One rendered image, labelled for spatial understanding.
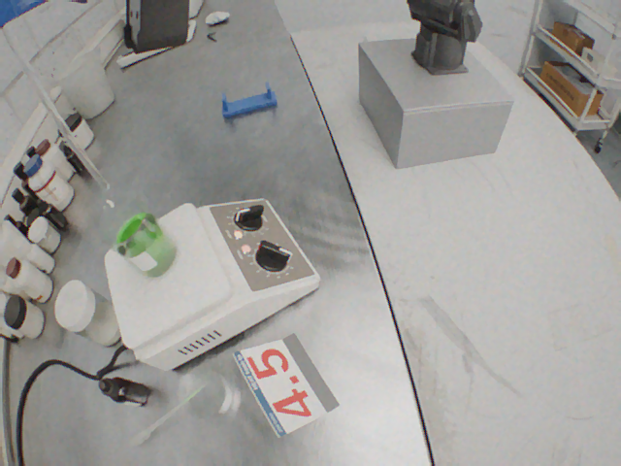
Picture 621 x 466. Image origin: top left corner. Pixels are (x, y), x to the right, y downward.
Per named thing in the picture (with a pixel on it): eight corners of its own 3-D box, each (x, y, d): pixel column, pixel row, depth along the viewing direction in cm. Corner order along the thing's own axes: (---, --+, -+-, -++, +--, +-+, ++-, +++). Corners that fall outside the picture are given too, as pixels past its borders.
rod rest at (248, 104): (275, 94, 56) (272, 79, 53) (277, 104, 54) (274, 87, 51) (222, 108, 55) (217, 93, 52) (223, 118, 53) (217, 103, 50)
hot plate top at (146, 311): (194, 204, 33) (191, 198, 32) (238, 294, 27) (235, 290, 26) (107, 257, 31) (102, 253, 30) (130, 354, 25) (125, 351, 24)
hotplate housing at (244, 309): (269, 209, 41) (254, 166, 35) (324, 289, 35) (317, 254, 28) (126, 291, 37) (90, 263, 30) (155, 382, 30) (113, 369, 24)
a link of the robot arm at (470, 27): (432, 15, 36) (436, -22, 31) (484, 40, 32) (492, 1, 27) (404, 23, 35) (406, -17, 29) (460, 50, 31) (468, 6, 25)
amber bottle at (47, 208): (67, 215, 46) (44, 190, 40) (66, 226, 45) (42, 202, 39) (56, 220, 46) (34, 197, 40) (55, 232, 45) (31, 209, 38)
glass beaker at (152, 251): (195, 254, 29) (154, 203, 22) (157, 296, 27) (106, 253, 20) (162, 224, 31) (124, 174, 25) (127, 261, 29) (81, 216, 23)
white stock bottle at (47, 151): (72, 163, 55) (49, 132, 46) (77, 172, 53) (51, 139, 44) (54, 180, 53) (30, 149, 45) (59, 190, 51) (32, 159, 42)
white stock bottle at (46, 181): (51, 201, 49) (20, 165, 40) (73, 182, 51) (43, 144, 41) (53, 219, 46) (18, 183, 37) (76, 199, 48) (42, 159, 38)
